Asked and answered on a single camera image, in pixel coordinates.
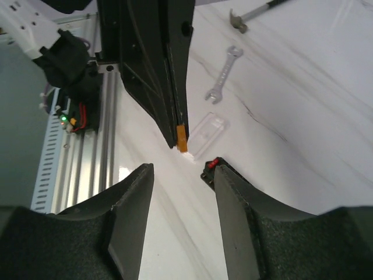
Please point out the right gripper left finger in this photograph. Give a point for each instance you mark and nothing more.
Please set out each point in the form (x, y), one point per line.
(99, 238)

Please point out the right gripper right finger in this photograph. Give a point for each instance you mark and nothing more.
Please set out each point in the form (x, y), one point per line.
(264, 238)

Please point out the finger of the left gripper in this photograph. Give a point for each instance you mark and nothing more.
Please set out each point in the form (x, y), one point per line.
(176, 31)
(131, 37)

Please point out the orange blade fuse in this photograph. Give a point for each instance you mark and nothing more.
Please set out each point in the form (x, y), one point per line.
(182, 145)

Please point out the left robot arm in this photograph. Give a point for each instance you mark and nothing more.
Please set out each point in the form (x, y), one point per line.
(64, 59)

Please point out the clear plastic fuse box cover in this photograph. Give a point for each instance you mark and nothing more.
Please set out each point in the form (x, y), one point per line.
(205, 134)

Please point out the silver open-end wrench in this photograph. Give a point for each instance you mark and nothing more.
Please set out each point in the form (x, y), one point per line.
(215, 93)

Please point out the claw hammer black handle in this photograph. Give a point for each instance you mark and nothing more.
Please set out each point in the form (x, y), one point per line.
(239, 22)

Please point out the white slotted cable duct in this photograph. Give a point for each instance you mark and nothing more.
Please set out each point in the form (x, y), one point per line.
(48, 163)

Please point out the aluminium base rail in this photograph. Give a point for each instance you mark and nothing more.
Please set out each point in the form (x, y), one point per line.
(83, 164)

